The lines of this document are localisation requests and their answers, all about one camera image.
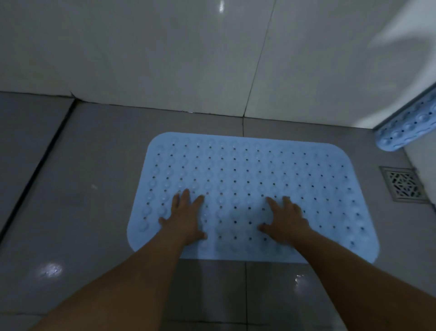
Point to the person's left hand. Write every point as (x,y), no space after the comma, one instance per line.
(185,223)

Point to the person's right hand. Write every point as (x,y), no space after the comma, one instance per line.
(288,225)

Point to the person's right middle finger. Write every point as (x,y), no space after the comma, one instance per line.
(288,203)

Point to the person's right thumb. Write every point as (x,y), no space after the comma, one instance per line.
(265,227)

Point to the person's left thumb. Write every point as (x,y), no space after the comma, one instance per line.
(203,235)

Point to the person's left middle finger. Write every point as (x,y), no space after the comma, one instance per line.
(185,198)

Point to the person's left little finger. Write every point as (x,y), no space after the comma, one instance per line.
(163,221)

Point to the blue perforated bath mat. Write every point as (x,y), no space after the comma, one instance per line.
(238,177)

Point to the person's left forearm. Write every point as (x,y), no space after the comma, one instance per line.
(129,283)

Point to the person's right forearm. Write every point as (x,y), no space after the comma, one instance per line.
(354,286)

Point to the metal floor drain grate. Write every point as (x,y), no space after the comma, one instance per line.
(403,184)

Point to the rolled blue bath mat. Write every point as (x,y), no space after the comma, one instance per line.
(407,126)

